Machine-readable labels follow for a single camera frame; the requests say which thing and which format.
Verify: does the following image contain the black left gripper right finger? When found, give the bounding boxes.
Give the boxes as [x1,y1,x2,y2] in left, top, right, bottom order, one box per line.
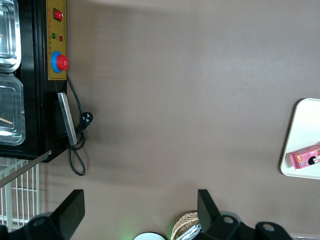
[197,189,294,240]

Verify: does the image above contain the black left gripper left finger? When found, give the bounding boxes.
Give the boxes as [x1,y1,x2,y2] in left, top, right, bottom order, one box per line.
[0,189,86,240]

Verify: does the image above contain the cream plastic tray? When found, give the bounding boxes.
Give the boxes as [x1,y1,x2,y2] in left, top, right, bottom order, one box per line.
[279,97,320,181]

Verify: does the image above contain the stack of foil containers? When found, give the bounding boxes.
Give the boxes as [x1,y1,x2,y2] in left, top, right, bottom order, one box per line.
[177,223,203,240]

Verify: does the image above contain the light oval wicker basket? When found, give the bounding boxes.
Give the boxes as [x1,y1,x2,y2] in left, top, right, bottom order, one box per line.
[170,211,201,240]

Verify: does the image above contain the grey metal strip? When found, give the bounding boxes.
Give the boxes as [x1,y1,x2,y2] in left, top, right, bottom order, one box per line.
[0,149,53,189]

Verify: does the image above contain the stainless steel pan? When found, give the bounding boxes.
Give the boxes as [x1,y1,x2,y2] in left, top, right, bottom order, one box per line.
[0,72,27,147]
[0,0,22,73]

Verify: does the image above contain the pink snack packet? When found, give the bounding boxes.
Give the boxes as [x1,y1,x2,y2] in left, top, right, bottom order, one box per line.
[289,144,320,172]

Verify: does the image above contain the black appliance yellow control panel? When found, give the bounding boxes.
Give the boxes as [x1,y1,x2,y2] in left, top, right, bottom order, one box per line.
[0,0,69,163]

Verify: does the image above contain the white wire rack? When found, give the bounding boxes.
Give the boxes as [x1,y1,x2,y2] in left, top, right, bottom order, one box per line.
[0,157,41,234]

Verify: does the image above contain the grey metal handle bar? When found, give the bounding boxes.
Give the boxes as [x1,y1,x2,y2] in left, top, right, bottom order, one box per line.
[57,92,78,147]

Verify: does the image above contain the black power cable with plug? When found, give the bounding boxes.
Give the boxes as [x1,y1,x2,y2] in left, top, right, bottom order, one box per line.
[65,74,94,177]

